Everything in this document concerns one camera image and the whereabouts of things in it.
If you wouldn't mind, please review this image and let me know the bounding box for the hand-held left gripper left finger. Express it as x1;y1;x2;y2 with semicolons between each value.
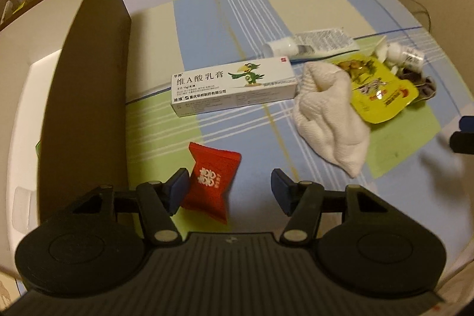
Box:
72;168;191;247

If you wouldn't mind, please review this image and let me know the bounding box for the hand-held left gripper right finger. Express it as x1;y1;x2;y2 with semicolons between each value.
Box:
270;168;389;247

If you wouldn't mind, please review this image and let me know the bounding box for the red candy packet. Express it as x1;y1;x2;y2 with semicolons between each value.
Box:
180;142;242;225

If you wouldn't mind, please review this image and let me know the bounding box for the dark hair clip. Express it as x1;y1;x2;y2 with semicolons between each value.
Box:
398;66;438;100

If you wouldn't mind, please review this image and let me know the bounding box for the white sock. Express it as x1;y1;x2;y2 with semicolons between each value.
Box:
292;61;371;178

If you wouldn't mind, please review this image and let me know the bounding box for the yellow snack pouch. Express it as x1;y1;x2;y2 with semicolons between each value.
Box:
331;55;420;125

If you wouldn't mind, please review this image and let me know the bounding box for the white ointment box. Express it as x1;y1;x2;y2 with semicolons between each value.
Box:
171;57;298;118

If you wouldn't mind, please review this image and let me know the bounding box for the white cardboard box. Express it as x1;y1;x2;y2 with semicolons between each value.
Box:
0;0;132;280

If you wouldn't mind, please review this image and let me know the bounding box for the small white bottle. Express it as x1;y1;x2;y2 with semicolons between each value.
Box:
385;43;425;72

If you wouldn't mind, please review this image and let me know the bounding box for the white cream tube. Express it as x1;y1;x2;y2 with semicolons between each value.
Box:
264;27;361;61

